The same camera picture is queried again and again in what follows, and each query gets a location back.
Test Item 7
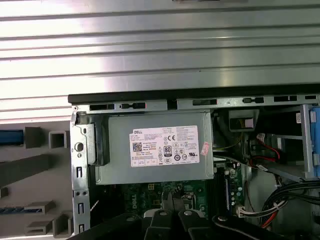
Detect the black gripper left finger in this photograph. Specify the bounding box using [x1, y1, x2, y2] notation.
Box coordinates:
[71, 191, 176, 240]

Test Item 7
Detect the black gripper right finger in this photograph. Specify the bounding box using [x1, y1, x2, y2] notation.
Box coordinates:
[173, 193, 279, 240]

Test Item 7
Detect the CPU socket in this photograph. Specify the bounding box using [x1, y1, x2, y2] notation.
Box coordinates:
[178, 191, 200, 210]

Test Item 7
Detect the green motherboard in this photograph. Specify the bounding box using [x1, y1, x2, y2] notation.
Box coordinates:
[98, 159, 247, 226]

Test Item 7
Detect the black RAM slot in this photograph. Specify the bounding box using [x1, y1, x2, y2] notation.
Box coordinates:
[213, 166, 227, 216]
[224, 174, 232, 212]

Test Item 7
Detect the grey power supply unit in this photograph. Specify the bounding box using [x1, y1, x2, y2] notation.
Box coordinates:
[96, 111, 215, 186]

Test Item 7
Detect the grey parts rack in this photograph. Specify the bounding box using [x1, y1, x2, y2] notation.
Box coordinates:
[0, 126, 75, 238]

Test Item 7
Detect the black open PC case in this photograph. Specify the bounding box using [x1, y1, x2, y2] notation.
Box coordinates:
[67, 87, 320, 240]

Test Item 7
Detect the grey metal drive cage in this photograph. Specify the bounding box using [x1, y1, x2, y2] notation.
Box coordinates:
[249, 103, 320, 182]

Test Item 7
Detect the RAM stick in rack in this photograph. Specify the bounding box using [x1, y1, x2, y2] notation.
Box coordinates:
[0, 206, 26, 214]

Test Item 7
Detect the blue drive cage latch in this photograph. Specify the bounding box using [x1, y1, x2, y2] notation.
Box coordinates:
[308, 106, 320, 180]

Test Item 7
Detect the black wire bundle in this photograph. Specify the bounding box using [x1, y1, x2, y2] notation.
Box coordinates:
[259, 181, 320, 230]

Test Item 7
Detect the yellow wire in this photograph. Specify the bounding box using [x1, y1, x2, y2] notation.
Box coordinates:
[216, 117, 245, 154]

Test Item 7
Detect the red power wire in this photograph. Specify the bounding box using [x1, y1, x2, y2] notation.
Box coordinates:
[249, 146, 281, 171]

